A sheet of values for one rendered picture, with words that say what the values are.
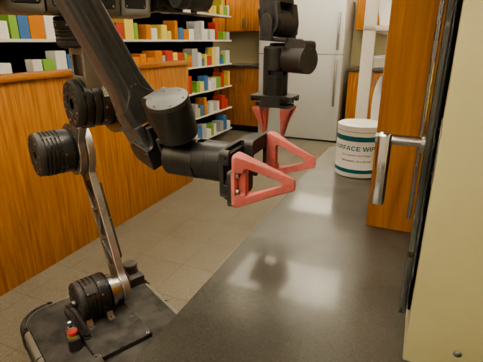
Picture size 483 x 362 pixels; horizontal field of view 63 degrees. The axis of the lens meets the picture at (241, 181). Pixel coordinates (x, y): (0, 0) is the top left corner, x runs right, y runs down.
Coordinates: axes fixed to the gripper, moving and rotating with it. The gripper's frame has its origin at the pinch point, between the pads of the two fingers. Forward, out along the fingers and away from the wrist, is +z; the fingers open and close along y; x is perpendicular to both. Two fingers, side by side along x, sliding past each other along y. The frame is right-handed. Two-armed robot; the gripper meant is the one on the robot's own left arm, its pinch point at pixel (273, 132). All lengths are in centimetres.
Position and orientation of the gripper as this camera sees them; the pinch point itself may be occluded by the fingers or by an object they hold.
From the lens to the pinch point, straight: 96.6
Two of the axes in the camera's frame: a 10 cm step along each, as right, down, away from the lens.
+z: 0.0, 9.4, 3.4
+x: 4.0, -3.1, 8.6
